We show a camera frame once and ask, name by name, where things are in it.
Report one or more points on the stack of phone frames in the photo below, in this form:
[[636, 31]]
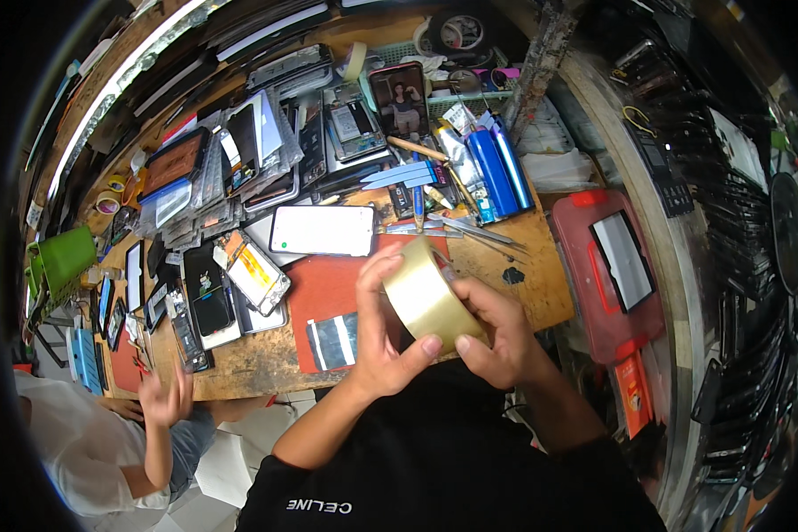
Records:
[[291, 70]]

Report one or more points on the black fan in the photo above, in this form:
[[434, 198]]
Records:
[[789, 233]]

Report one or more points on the opened phone with battery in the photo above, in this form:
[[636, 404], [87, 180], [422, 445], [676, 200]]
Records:
[[354, 123]]

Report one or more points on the blue screen phone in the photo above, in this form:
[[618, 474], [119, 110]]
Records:
[[105, 302]]

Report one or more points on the yellow tape roll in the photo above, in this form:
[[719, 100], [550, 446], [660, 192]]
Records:
[[116, 182]]

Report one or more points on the thick blue cylinder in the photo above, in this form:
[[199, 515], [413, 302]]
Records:
[[493, 173]]

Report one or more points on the shelf of flat boxes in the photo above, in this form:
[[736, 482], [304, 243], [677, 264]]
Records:
[[193, 46]]

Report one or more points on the red plastic box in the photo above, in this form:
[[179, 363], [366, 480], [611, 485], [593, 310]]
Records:
[[582, 292]]

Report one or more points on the black calculator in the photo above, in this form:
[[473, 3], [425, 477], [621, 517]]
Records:
[[662, 169]]

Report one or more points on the pink case phone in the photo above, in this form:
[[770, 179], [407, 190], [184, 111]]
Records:
[[399, 100]]

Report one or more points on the slim black phone white screen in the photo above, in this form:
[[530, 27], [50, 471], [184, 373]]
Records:
[[134, 276]]

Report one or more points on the red work mat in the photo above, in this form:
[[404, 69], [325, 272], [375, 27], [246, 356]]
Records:
[[326, 286]]

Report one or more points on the black and white flat box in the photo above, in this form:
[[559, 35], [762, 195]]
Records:
[[622, 259]]

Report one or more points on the beige packing tape roll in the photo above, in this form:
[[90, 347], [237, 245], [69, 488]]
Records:
[[425, 299]]

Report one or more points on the green plastic basket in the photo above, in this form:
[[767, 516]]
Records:
[[465, 101]]

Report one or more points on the black tape roll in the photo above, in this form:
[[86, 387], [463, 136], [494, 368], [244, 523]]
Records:
[[462, 30]]

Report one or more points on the blue plastic case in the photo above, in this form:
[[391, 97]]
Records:
[[88, 359]]

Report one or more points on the blue plastic pry tool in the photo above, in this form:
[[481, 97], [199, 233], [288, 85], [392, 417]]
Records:
[[392, 172], [402, 181]]

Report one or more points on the worn wooden post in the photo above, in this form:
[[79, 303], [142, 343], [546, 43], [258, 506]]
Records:
[[538, 66]]

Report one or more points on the thin blue cylinder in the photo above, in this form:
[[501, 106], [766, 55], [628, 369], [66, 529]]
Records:
[[515, 163]]

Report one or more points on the phone display with orange flex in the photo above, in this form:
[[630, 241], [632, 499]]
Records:
[[253, 269]]

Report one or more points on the black framed orange panel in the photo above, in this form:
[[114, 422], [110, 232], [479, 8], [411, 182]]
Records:
[[173, 163]]

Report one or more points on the black phone with cartoon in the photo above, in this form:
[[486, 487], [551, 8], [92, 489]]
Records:
[[206, 292]]

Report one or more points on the silver tweezers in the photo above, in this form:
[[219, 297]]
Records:
[[472, 229], [419, 230]]

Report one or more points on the orange packet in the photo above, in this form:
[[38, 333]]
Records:
[[633, 392]]

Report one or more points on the green plastic container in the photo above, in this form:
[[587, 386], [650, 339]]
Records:
[[63, 260]]

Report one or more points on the stack of white papers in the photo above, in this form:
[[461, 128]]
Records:
[[558, 159]]

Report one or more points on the person's left hand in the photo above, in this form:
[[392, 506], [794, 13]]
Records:
[[372, 346]]

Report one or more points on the person's right hand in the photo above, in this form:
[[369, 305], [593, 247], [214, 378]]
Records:
[[512, 346]]

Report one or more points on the silver foil pouch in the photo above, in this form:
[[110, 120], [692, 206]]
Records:
[[455, 154]]

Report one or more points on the heap of bagged phone screens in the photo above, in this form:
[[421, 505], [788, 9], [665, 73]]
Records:
[[266, 159]]

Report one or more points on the bare phone circuit frame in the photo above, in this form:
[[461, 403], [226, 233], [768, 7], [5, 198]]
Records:
[[187, 332]]

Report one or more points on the glossy black screen piece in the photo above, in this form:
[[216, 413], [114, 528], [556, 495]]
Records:
[[332, 340]]

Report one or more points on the cream masking tape roll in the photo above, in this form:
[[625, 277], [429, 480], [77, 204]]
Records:
[[354, 61]]

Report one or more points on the rack of black phones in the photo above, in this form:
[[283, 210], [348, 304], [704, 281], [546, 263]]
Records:
[[751, 386]]

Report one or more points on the person's body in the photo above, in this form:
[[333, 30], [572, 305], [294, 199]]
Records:
[[439, 465]]

